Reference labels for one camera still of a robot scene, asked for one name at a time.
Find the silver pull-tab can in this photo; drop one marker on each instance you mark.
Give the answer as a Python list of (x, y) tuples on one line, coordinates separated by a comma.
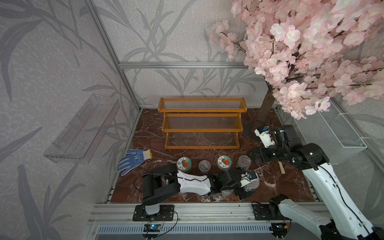
[(227, 193)]

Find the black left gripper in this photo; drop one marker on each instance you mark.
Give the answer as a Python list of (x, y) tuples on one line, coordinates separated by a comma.
[(241, 193)]

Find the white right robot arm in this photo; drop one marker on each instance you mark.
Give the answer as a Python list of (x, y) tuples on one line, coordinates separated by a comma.
[(346, 221)]

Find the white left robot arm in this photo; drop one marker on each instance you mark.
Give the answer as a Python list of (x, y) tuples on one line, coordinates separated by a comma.
[(167, 181)]

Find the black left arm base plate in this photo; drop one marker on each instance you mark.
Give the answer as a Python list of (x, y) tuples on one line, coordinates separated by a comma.
[(154, 213)]

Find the right circuit board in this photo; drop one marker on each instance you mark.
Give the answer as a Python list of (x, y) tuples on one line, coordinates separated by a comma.
[(279, 231)]

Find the brown tree trunk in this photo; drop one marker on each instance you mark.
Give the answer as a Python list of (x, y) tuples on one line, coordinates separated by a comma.
[(266, 105)]

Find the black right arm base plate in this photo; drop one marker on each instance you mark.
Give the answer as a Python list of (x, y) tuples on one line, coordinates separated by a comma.
[(266, 212)]

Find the left green circuit board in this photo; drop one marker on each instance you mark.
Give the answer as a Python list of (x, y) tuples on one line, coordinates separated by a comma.
[(152, 228)]

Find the pink cherry blossom crown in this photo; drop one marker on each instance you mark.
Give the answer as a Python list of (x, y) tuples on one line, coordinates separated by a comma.
[(298, 46)]

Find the blue dotted work glove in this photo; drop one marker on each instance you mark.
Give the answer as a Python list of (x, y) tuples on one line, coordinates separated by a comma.
[(133, 159)]

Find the black label can bottom shelf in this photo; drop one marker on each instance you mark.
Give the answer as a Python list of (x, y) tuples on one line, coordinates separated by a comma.
[(252, 185)]

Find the dark metal tree base plate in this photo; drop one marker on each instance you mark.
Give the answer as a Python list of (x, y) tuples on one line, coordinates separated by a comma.
[(249, 130)]

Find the aluminium front rail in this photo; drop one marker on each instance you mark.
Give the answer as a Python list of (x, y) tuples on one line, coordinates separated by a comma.
[(190, 218)]

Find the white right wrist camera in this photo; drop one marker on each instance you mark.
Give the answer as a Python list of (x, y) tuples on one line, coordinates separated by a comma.
[(264, 134)]

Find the white wire mesh basket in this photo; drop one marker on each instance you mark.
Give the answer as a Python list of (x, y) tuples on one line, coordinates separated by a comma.
[(333, 133)]

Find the orange wooden three-tier shelf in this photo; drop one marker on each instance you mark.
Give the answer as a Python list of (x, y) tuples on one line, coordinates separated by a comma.
[(199, 123)]

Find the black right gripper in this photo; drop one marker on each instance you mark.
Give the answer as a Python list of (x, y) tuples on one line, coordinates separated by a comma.
[(263, 158)]

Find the clear acrylic wall shelf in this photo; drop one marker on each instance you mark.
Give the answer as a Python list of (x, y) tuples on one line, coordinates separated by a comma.
[(80, 139)]

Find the tomato lid jar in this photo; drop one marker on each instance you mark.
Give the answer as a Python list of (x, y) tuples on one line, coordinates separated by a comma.
[(224, 162), (184, 164)]

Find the small red label plastic cup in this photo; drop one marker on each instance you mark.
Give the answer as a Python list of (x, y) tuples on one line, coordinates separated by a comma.
[(204, 166)]

